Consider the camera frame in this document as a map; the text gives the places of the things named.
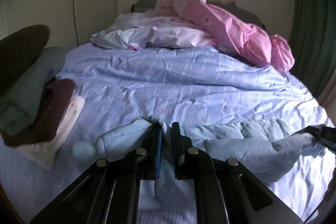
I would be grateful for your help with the white pink floral pillow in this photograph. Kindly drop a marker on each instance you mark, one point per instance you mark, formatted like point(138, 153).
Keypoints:
point(141, 30)

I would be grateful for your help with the white folded garment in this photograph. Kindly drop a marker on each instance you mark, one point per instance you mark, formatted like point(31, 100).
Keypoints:
point(44, 153)

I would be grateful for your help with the maroon folded garment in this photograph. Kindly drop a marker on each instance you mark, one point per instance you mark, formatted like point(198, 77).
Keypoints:
point(54, 101)

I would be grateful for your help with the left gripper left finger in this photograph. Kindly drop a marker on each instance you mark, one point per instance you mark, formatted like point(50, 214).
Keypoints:
point(155, 147)

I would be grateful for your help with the blue floral striped bedspread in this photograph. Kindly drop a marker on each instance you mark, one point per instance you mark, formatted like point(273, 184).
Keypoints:
point(193, 86)

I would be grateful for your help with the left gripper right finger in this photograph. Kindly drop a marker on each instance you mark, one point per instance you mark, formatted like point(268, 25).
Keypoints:
point(179, 149)

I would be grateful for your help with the pink crumpled blanket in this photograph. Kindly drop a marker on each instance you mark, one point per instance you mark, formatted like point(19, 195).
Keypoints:
point(231, 34)

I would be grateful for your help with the teal folded garment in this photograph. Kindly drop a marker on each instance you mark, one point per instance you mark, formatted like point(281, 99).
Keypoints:
point(19, 107)

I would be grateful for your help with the dark brown garment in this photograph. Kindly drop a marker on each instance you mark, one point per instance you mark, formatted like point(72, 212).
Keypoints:
point(19, 51)

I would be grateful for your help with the dark green curtain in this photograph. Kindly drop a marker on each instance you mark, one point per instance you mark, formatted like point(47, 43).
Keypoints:
point(312, 41)

